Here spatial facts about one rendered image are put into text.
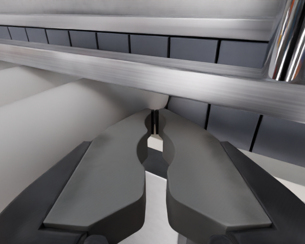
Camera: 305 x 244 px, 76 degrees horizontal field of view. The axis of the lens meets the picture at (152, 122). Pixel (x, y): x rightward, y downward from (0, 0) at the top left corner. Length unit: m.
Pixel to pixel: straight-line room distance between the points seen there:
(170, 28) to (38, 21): 0.16
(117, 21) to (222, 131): 0.13
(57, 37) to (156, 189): 0.21
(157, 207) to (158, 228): 0.05
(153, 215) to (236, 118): 0.19
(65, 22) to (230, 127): 0.19
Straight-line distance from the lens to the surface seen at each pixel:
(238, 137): 0.17
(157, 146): 0.16
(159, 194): 0.26
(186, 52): 0.16
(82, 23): 0.22
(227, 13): 0.20
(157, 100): 0.15
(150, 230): 0.34
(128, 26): 0.19
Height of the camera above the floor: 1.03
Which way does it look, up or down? 49 degrees down
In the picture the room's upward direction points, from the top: 131 degrees counter-clockwise
